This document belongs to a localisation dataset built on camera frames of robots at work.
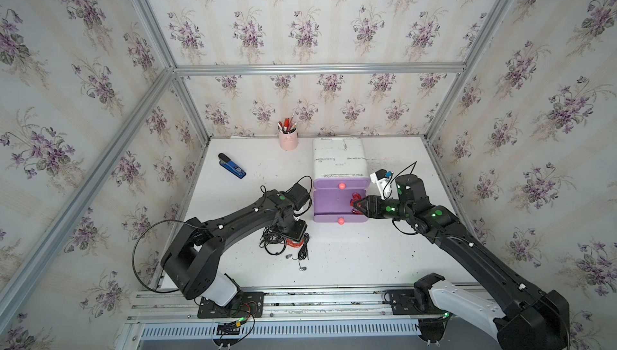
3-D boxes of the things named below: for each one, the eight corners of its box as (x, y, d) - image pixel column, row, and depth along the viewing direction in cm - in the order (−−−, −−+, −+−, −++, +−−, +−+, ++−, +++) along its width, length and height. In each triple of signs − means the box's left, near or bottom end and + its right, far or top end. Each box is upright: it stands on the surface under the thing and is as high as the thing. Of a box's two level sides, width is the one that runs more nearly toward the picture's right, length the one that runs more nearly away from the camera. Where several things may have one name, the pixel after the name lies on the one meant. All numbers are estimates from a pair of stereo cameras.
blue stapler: (218, 163, 113) (215, 156, 109) (224, 159, 115) (221, 152, 111) (241, 180, 107) (239, 173, 103) (246, 175, 108) (244, 168, 105)
